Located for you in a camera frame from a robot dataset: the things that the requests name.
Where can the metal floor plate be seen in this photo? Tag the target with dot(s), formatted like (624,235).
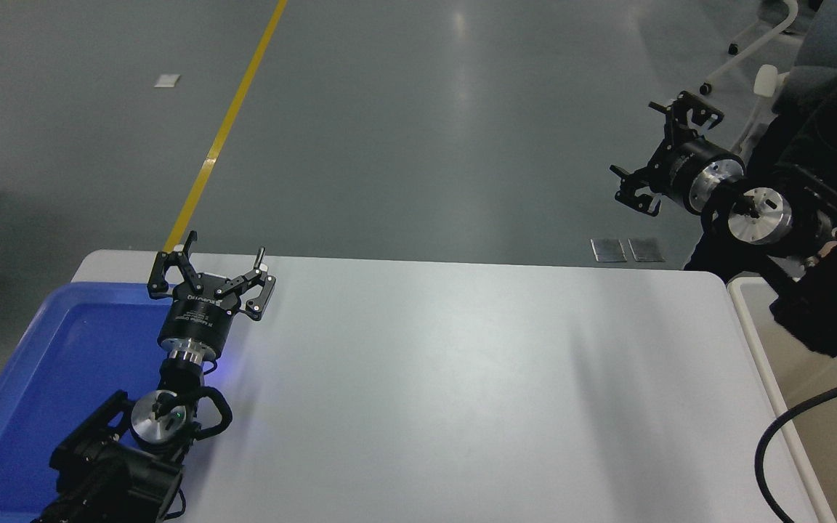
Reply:
(646,250)
(608,251)

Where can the blue plastic tray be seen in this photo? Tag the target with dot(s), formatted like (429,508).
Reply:
(62,363)

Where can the white frame wheeled chair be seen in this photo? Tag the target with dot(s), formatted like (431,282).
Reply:
(760,40)

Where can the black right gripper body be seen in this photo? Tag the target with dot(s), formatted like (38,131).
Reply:
(680,171)

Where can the yellow floor tape line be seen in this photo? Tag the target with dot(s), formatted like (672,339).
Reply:
(226,127)

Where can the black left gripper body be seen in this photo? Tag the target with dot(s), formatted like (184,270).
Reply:
(197,323)

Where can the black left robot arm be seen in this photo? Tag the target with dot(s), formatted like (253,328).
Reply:
(110,472)

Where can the large pale bin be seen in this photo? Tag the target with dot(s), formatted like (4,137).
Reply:
(833,436)

